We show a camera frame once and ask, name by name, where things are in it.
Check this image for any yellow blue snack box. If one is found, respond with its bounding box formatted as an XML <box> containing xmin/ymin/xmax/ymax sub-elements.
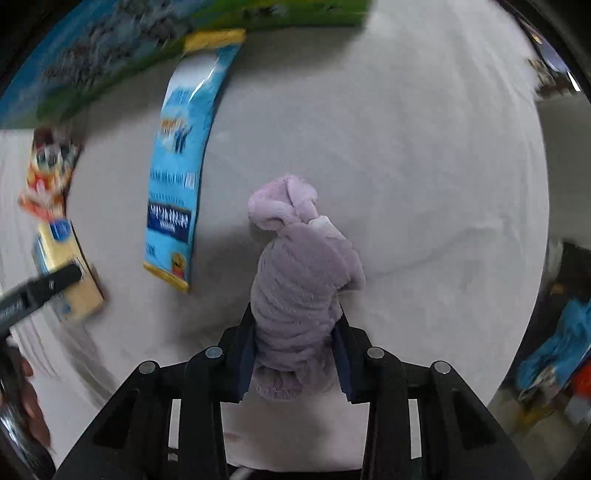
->
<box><xmin>31</xmin><ymin>219</ymin><xmax>105</xmax><ymax>323</ymax></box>

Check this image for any person's left hand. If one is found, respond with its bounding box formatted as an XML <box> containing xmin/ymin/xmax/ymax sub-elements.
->
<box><xmin>6</xmin><ymin>336</ymin><xmax>52</xmax><ymax>455</ymax></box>

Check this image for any red orange snack packet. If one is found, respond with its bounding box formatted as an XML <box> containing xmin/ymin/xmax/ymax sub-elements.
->
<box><xmin>17</xmin><ymin>127</ymin><xmax>80</xmax><ymax>220</ymax></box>

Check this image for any blue yellow snack bag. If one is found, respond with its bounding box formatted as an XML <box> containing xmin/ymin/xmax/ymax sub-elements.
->
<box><xmin>142</xmin><ymin>28</ymin><xmax>247</xmax><ymax>294</ymax></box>

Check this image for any purple plush towel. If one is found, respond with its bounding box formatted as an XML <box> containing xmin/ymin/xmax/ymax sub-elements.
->
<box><xmin>246</xmin><ymin>174</ymin><xmax>366</xmax><ymax>401</ymax></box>

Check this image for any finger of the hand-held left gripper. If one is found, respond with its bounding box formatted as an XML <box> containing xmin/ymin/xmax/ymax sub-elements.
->
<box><xmin>0</xmin><ymin>264</ymin><xmax>84</xmax><ymax>319</ymax></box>

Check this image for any blue green printed box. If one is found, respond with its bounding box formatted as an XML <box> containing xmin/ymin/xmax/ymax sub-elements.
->
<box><xmin>0</xmin><ymin>0</ymin><xmax>373</xmax><ymax>130</ymax></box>

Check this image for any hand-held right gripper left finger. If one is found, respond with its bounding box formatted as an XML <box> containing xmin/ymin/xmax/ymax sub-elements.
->
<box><xmin>54</xmin><ymin>305</ymin><xmax>257</xmax><ymax>480</ymax></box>

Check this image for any blue cloth pile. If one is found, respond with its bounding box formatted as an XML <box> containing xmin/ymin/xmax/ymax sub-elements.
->
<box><xmin>515</xmin><ymin>295</ymin><xmax>591</xmax><ymax>402</ymax></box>

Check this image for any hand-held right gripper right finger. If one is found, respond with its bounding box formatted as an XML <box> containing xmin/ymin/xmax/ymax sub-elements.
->
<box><xmin>333</xmin><ymin>318</ymin><xmax>536</xmax><ymax>480</ymax></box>

